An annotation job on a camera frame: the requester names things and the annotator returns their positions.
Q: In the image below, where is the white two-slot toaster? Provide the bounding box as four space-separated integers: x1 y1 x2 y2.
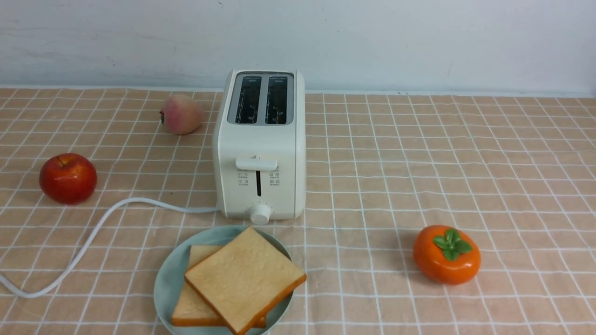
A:
211 70 306 225

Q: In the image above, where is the pink peach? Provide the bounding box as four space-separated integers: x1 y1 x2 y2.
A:
160 94 206 135

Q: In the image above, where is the orange persimmon with green leaves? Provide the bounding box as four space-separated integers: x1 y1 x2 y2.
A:
413 225 481 285

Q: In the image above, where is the light green round plate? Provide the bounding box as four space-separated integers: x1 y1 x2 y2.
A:
154 225 297 335

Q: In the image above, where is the red apple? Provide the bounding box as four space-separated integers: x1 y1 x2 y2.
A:
39 153 98 205

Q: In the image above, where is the white power cable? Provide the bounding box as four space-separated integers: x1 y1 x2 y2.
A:
0 197 218 298

